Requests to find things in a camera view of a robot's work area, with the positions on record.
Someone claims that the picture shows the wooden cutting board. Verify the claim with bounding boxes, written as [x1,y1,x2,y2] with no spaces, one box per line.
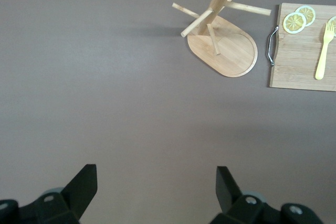
[267,3,336,92]

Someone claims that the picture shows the brown table mat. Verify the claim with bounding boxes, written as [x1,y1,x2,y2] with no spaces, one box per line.
[0,0,336,224]

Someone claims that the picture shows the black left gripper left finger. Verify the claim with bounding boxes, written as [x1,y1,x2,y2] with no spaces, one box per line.
[0,164,98,224]

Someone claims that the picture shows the yellow plastic fork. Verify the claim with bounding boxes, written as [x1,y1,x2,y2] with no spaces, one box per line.
[314,22,335,80]

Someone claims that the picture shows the wooden mug tree rack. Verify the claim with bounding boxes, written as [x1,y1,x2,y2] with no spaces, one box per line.
[172,0,272,78]

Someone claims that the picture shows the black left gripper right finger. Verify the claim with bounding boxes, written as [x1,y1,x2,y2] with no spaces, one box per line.
[209,166,322,224]

